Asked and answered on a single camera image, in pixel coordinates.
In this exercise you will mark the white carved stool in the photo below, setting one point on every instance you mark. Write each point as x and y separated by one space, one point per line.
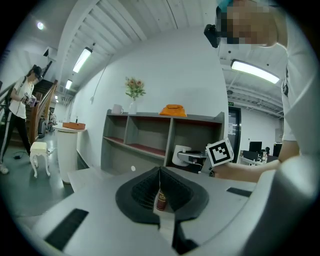
40 152

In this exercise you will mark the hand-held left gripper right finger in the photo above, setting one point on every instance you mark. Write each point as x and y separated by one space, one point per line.
192 200

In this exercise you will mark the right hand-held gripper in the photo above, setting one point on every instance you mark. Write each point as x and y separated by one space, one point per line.
220 152

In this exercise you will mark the orange flower bouquet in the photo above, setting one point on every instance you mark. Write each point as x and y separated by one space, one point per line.
135 87

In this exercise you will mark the person's head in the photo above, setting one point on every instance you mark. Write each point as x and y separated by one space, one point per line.
252 22

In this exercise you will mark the black head-mounted camera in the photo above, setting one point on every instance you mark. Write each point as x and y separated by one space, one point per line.
212 35

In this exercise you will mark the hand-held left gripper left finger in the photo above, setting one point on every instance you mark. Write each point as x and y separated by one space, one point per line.
127 200

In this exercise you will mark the long ceiling light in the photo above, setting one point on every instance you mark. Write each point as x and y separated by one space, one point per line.
68 84
83 59
253 70

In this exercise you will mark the clear glass vase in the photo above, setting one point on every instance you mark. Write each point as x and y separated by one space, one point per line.
132 108

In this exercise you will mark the grey wooden shelf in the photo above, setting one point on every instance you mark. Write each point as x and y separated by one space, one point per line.
150 140

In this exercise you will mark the wooden staircase railing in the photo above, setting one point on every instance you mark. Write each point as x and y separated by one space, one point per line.
42 107

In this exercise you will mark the orange flat box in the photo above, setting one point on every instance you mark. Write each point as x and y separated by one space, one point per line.
74 125

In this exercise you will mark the pale pink mug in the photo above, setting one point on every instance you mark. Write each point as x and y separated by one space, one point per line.
117 109

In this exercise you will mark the orange handbag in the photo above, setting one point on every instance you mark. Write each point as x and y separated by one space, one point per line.
173 110

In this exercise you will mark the person's right forearm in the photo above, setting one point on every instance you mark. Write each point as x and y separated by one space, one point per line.
245 171

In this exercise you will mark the white round counter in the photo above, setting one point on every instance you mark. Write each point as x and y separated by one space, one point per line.
67 150

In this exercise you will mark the round ceiling lamp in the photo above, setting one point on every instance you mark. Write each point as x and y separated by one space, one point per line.
40 25

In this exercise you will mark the black computer monitor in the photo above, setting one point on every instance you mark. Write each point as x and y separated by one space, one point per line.
255 146
277 149

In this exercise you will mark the person's white t-shirt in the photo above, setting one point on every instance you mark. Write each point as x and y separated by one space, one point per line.
300 100

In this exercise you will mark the black glass door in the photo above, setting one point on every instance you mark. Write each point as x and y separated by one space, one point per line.
234 132

